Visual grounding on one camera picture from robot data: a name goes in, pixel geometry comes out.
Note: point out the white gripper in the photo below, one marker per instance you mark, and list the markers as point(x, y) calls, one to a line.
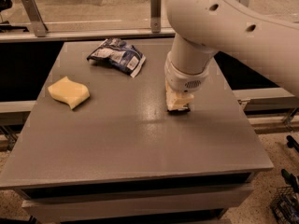
point(181, 77)

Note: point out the black rxbar chocolate bar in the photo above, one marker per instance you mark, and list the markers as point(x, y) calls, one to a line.
point(182, 110)

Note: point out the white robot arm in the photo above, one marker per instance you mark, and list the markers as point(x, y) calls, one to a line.
point(204, 27)

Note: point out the blue chip bag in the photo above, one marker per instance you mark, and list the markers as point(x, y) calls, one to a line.
point(120, 54)

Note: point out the yellow sponge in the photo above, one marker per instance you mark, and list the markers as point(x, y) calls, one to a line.
point(69, 92)

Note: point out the grey table drawer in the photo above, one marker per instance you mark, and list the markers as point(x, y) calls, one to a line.
point(204, 202)

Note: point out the black office chair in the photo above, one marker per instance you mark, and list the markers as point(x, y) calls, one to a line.
point(5, 25)

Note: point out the middle metal glass bracket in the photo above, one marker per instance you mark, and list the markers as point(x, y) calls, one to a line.
point(155, 16)

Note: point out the metal glass bracket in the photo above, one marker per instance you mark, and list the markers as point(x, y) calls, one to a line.
point(155, 16)
point(38, 26)

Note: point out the black wire basket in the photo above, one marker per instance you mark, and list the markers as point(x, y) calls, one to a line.
point(285, 206)

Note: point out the left metal glass bracket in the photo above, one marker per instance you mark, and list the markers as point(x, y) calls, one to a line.
point(38, 26)

